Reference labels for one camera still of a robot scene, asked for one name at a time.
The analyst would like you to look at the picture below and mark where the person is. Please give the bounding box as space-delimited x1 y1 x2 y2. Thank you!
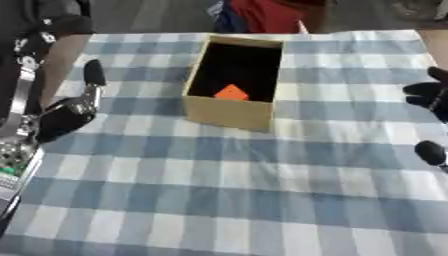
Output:
206 0 329 34

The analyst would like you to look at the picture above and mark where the orange block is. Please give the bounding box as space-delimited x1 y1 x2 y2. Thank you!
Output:
211 83 251 102

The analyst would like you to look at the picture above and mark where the tan cardboard box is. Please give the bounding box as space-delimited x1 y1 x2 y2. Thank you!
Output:
180 34 286 134

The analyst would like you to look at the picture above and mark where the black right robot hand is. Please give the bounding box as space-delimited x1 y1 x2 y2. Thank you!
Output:
400 66 448 174

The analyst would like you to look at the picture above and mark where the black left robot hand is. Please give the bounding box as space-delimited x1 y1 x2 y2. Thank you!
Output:
33 59 109 145

